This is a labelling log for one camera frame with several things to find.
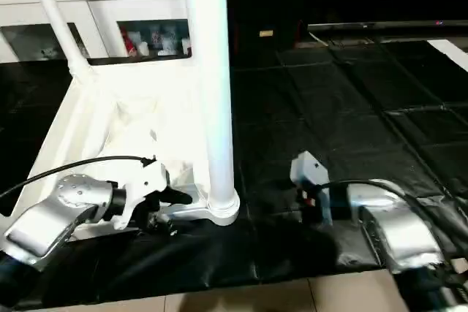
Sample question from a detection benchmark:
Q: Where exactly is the white plastic table leg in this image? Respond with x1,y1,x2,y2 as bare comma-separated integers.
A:
180,0,241,225
24,0,94,83

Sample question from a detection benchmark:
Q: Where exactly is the black work mat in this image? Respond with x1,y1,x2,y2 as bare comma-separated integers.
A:
0,31,468,305

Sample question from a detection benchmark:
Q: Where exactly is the red bottle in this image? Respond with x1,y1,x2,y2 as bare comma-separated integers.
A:
121,28,132,57

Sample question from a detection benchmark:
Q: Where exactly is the white glass-door cabinet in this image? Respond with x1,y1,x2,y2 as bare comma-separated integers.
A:
0,0,192,63

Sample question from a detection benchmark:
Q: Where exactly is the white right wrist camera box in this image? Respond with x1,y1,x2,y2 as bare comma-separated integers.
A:
290,151,326,190

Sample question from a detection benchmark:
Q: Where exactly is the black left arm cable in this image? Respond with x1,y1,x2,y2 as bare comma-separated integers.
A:
0,155,156,199

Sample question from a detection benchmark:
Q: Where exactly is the dark metal rail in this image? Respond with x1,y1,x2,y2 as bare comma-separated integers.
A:
307,21,468,34

